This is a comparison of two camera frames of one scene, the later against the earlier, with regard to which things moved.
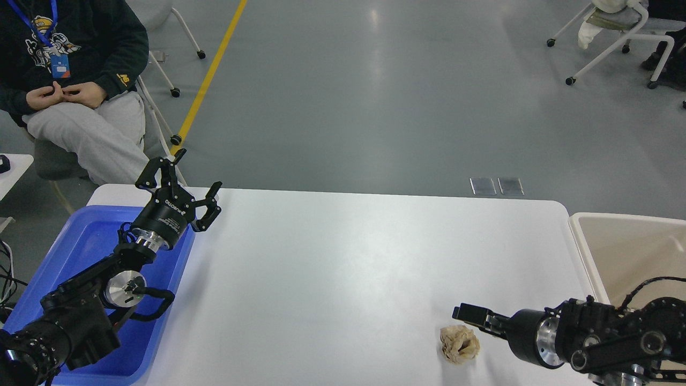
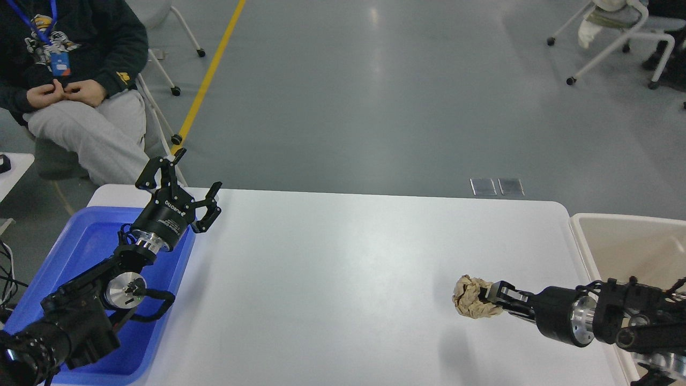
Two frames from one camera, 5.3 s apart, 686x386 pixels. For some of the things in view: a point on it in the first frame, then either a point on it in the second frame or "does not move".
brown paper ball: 459,344 → 467,299
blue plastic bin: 83,236 does not move
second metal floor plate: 511,185 does not move
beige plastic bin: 623,251 does not move
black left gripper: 164,220 does not move
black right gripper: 531,334 → 561,313
